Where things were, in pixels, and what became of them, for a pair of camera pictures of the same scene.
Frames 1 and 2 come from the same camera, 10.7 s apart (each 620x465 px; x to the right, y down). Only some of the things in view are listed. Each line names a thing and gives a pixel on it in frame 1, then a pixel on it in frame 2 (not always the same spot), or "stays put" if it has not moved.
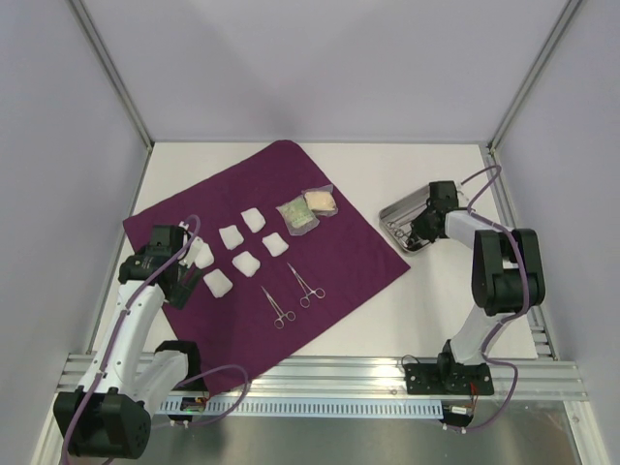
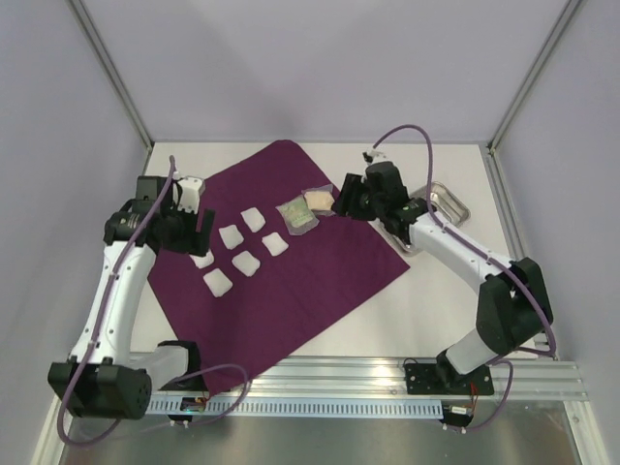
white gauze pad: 275,244 stays put
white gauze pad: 254,219 stays put
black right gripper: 421,227 to 354,195
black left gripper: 177,294 to 195,242
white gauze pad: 204,256 stays put
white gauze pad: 218,283 stays put
